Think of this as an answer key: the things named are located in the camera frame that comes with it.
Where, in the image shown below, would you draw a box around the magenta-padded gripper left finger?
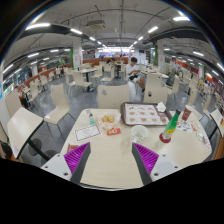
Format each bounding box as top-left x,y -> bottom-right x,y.
40,142 -> 92,185

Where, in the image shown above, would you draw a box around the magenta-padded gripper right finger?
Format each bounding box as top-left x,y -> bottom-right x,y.
131,142 -> 183,186

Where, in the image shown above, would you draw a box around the green drink bottle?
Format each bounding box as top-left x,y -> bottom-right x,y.
159,109 -> 182,144

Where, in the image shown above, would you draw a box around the flat round red coaster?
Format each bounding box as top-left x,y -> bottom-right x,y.
159,133 -> 172,144

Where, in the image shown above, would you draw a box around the white polka-dot mug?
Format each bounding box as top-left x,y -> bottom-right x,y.
130,124 -> 149,145

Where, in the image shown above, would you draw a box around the white card with red print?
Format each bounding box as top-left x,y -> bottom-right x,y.
73,123 -> 102,143

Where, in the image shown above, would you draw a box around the colourful sticker sheet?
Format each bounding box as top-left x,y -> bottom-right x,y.
175,119 -> 198,133

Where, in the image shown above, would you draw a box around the white paper leaflet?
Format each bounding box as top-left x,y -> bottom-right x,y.
195,128 -> 213,153

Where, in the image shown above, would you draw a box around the brown tray with paper liner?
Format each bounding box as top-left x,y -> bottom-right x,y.
119,101 -> 173,127

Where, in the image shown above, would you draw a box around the beige side table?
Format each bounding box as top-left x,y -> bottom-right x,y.
6,106 -> 51,161
209,108 -> 224,138

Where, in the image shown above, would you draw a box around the black bag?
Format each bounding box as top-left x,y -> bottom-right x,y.
0,139 -> 14,159

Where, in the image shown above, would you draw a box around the red paper cup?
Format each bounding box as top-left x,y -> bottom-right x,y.
181,104 -> 194,122

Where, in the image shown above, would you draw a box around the small clear bottle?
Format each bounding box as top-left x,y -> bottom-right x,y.
85,109 -> 96,126

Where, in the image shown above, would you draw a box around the crumpled white napkin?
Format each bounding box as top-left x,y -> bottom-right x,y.
155,101 -> 167,113

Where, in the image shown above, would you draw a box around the beige chair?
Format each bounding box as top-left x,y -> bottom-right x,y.
96,83 -> 130,110
43,83 -> 76,138
143,85 -> 169,105

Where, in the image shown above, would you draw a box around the clear plastic food bag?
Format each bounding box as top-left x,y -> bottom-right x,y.
98,111 -> 122,131

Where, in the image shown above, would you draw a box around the beige chairs group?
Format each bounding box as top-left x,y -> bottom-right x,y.
24,61 -> 221,108

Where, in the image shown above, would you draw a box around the person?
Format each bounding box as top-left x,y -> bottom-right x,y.
125,56 -> 147,94

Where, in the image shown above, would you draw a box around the ceiling strip lights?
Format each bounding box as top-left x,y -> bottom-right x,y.
3,11 -> 224,74

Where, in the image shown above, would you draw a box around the ceiling air conditioner unit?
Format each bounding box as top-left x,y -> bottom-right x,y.
85,19 -> 107,32

